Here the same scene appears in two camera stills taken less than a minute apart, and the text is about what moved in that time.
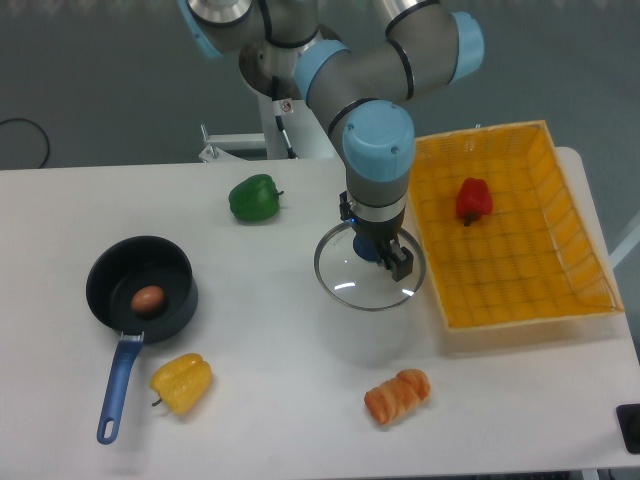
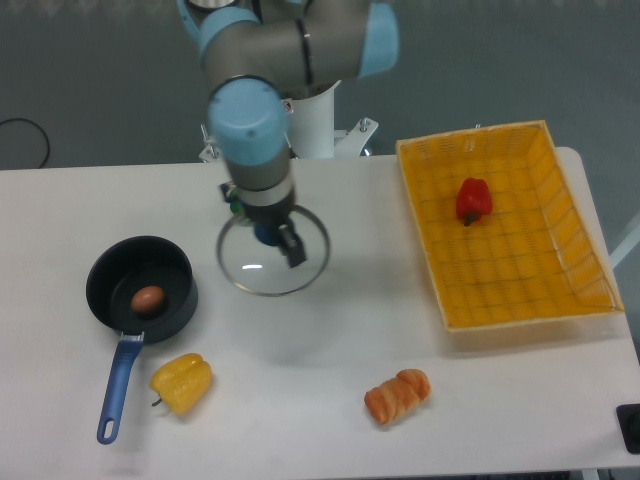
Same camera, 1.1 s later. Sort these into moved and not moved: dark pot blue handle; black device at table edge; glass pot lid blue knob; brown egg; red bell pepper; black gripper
Moved: black gripper; glass pot lid blue knob
Not moved: black device at table edge; dark pot blue handle; brown egg; red bell pepper
